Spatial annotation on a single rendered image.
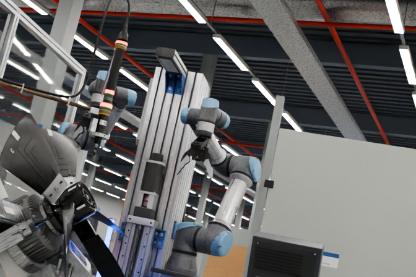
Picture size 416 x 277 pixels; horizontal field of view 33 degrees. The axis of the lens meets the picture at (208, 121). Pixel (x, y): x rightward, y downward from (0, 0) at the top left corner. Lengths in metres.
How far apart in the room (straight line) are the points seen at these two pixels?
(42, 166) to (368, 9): 9.04
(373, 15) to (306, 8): 1.06
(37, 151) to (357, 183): 2.33
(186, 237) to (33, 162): 1.10
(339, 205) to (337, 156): 0.29
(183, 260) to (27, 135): 1.17
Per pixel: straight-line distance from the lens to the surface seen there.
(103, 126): 2.50
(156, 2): 12.19
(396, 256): 4.10
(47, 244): 2.36
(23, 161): 2.23
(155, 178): 3.33
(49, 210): 2.34
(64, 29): 9.81
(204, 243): 3.11
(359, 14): 11.01
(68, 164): 2.50
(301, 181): 4.15
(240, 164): 3.30
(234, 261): 10.57
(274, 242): 2.60
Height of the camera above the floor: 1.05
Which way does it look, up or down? 12 degrees up
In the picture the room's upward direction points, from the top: 12 degrees clockwise
